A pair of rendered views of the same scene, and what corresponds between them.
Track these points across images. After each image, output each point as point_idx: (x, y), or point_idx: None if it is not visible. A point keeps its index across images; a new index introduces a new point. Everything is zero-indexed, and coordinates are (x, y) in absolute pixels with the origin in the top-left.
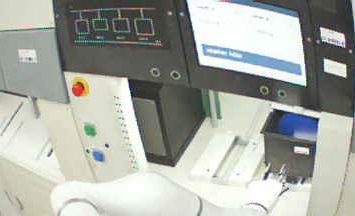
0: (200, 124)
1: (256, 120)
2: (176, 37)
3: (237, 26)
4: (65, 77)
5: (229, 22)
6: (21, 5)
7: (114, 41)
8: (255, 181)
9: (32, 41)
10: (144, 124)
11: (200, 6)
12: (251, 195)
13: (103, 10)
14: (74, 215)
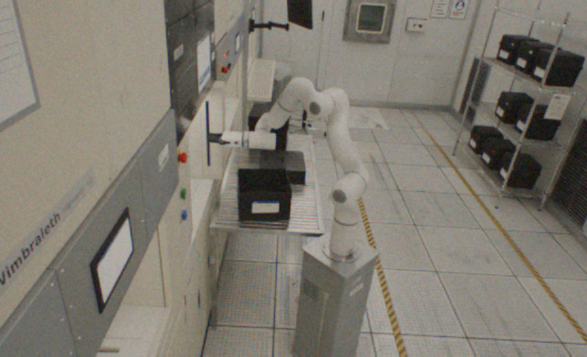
0: None
1: None
2: (196, 81)
3: (202, 58)
4: None
5: (201, 57)
6: (153, 90)
7: (187, 100)
8: (223, 137)
9: (165, 133)
10: None
11: (198, 51)
12: (234, 136)
13: (184, 74)
14: (332, 91)
